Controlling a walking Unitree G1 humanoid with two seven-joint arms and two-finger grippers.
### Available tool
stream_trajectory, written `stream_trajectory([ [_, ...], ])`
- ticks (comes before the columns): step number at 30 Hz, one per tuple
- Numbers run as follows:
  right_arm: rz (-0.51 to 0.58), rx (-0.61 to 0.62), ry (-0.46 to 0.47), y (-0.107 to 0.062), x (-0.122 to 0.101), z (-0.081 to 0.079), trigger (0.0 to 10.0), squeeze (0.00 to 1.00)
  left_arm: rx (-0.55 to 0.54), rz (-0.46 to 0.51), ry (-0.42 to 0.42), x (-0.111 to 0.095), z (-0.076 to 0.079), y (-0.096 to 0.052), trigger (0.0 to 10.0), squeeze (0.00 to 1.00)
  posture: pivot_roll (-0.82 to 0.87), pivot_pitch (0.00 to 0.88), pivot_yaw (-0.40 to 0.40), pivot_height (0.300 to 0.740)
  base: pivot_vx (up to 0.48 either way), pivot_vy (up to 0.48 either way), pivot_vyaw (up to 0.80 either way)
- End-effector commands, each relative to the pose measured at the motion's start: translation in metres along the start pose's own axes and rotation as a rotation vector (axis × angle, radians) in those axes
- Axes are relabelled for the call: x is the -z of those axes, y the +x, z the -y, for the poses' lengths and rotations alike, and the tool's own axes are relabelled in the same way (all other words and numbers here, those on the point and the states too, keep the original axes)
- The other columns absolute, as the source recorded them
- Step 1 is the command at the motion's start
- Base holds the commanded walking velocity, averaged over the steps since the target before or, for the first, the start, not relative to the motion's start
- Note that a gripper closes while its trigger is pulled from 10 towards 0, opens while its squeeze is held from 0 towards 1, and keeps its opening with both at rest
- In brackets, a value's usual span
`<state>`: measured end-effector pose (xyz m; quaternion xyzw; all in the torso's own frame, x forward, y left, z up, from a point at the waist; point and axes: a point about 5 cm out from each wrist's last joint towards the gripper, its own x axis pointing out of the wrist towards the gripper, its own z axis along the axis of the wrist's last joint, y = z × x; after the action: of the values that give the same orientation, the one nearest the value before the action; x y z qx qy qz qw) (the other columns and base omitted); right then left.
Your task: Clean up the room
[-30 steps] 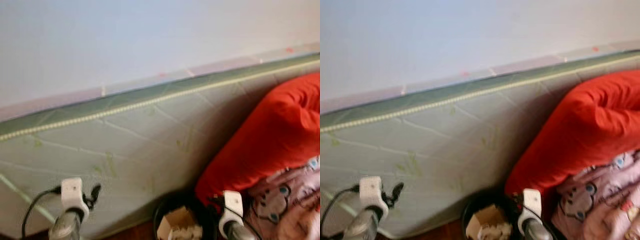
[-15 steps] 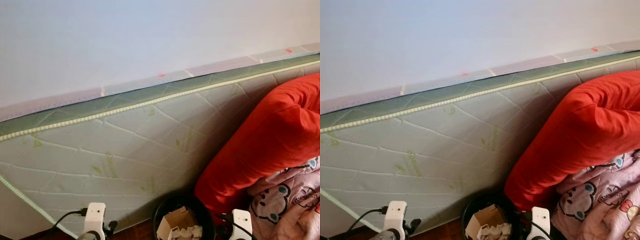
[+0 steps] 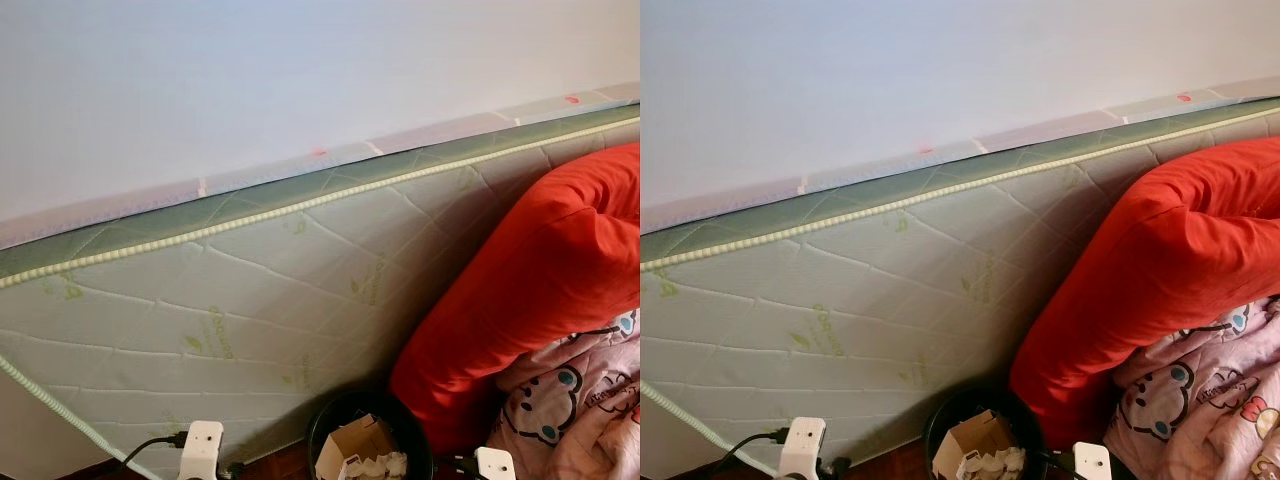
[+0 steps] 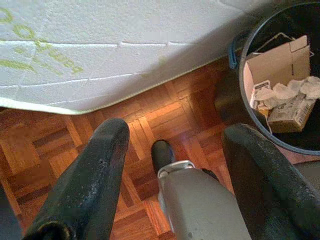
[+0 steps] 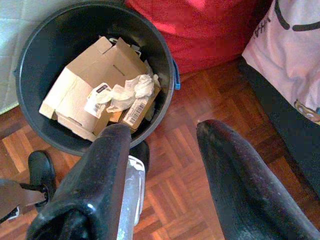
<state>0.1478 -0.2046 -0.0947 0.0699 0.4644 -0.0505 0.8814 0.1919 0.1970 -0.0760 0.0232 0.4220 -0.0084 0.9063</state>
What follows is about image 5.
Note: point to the black round bin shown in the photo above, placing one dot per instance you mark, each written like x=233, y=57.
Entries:
x=62, y=32

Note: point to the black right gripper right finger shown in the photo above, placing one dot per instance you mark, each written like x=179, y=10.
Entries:
x=245, y=195

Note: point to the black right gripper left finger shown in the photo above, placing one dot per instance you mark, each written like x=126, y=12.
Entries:
x=95, y=187

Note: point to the black fabric bed base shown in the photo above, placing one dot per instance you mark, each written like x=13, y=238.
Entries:
x=287, y=140

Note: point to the red cushion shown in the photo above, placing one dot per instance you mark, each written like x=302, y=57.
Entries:
x=200, y=32

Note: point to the white labelled packet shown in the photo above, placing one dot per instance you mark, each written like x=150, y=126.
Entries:
x=96, y=100

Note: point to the small barcode cardboard box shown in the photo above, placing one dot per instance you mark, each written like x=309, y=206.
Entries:
x=136, y=112

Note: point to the large open cardboard box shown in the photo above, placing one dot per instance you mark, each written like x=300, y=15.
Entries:
x=100, y=67

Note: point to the pink cartoon print blanket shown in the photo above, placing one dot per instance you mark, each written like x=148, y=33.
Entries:
x=287, y=62

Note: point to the crumpled white tissue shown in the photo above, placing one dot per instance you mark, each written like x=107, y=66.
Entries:
x=140, y=87

